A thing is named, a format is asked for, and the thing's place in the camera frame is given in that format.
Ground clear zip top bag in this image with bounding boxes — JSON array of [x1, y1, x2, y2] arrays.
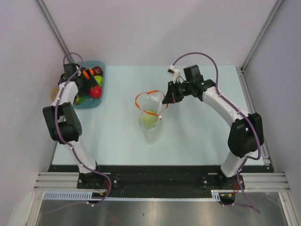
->
[[135, 90, 169, 144]]

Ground green apple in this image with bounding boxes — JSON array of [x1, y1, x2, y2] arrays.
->
[[94, 75, 103, 87]]

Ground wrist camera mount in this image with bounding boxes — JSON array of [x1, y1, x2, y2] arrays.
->
[[76, 65, 86, 76], [167, 65, 181, 84]]

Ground yellow grape bunch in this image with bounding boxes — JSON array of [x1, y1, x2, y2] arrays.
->
[[52, 87, 59, 101]]

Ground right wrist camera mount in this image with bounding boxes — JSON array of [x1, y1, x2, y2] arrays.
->
[[167, 65, 181, 84]]

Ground corner aluminium post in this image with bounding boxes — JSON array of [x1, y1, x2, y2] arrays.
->
[[34, 0, 70, 55], [240, 0, 285, 73]]

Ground green cabbage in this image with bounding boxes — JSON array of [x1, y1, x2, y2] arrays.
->
[[140, 110, 158, 129]]

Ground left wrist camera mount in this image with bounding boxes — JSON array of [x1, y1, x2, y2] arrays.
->
[[76, 65, 86, 76]]

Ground orange fruit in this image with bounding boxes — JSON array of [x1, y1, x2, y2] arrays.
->
[[82, 69, 94, 80]]

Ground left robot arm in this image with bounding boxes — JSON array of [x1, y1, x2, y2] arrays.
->
[[42, 63, 104, 189]]

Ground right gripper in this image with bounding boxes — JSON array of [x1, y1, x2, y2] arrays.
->
[[163, 80, 193, 105]]

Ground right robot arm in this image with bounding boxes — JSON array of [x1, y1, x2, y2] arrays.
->
[[162, 65, 263, 189]]

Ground white cable duct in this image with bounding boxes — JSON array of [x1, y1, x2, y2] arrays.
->
[[43, 191, 221, 202]]

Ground red apple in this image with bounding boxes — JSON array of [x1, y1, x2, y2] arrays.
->
[[89, 86, 102, 99]]

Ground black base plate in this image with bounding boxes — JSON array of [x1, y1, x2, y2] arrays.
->
[[48, 165, 274, 199]]

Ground right corner aluminium post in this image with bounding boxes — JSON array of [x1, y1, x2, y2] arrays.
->
[[240, 0, 285, 73]]

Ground dark red plum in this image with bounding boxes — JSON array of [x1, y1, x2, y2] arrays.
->
[[92, 66, 103, 76]]

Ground aluminium rail frame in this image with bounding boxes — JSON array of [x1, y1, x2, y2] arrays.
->
[[34, 172, 291, 192]]

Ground teal plastic basket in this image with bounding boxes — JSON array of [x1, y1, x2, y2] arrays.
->
[[73, 61, 106, 109]]

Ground left corner aluminium post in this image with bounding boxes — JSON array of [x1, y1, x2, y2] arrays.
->
[[34, 0, 70, 55]]

